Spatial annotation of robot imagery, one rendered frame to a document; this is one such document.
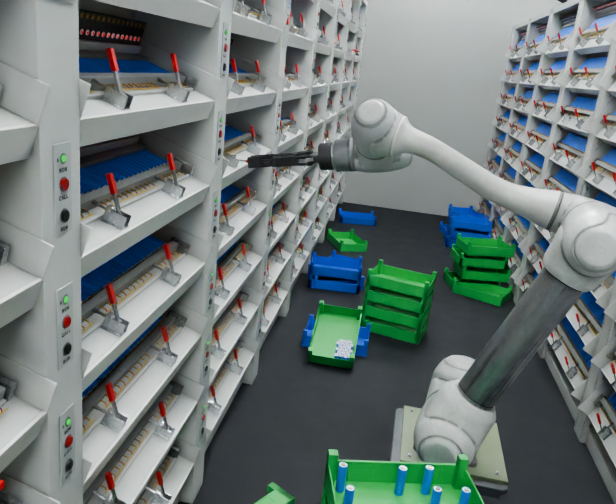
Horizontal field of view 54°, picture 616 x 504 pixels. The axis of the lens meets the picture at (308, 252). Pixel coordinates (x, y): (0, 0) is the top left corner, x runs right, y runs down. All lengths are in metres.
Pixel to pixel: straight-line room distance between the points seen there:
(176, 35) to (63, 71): 0.66
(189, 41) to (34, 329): 0.81
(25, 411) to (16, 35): 0.49
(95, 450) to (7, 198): 0.52
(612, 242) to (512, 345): 0.33
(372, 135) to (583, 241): 0.51
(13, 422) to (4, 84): 0.44
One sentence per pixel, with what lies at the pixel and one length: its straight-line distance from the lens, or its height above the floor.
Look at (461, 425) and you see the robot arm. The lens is 1.56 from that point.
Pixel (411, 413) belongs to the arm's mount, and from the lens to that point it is 2.01.
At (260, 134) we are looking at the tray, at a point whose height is 0.98.
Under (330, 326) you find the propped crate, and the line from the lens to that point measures 2.79.
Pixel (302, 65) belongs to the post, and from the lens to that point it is 2.82.
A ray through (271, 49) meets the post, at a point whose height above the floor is 1.27.
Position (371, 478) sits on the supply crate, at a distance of 1.37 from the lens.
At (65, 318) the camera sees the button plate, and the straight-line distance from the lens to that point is 0.92.
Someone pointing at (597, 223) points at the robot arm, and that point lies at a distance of 1.37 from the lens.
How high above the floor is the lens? 1.24
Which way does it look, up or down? 17 degrees down
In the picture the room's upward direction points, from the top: 6 degrees clockwise
